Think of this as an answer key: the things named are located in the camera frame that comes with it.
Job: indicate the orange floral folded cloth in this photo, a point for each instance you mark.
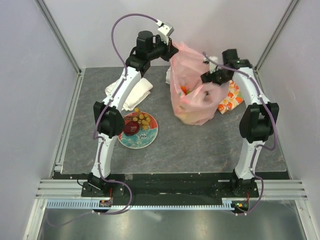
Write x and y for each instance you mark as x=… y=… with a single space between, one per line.
x=234 y=98

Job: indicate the white folded towel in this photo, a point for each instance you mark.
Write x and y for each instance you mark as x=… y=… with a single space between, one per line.
x=139 y=92

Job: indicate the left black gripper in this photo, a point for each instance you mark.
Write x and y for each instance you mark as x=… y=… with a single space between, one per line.
x=170 y=50

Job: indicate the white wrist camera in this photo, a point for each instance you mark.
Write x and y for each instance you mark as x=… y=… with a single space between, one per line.
x=212 y=61
x=164 y=30

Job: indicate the red teal floral plate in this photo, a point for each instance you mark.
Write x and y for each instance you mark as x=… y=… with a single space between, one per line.
x=143 y=138

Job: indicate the grey cable duct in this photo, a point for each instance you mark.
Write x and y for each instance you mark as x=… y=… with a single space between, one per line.
x=90 y=204

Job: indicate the pink plastic bag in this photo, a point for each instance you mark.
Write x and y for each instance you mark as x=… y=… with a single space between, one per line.
x=200 y=105

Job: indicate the red fake apple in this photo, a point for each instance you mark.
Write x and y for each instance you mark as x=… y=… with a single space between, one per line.
x=184 y=90

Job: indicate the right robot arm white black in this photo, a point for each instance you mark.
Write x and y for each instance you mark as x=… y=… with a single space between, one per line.
x=258 y=122

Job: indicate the brown longan bunch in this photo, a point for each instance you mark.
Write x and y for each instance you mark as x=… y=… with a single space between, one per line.
x=140 y=117

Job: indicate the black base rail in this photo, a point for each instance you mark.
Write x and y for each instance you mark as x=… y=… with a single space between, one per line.
x=213 y=185

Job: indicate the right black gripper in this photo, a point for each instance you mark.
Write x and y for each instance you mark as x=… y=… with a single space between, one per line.
x=207 y=77

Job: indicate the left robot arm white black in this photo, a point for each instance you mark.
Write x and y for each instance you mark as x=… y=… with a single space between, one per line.
x=109 y=123

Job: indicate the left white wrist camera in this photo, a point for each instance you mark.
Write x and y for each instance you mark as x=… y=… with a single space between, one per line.
x=164 y=30

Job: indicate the dark red fake fruit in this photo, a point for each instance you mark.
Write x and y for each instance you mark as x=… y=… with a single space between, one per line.
x=131 y=128

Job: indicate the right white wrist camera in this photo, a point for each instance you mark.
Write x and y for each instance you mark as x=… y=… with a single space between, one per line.
x=212 y=61

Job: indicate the cartoon print folded cloth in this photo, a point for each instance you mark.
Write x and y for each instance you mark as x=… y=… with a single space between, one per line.
x=168 y=76

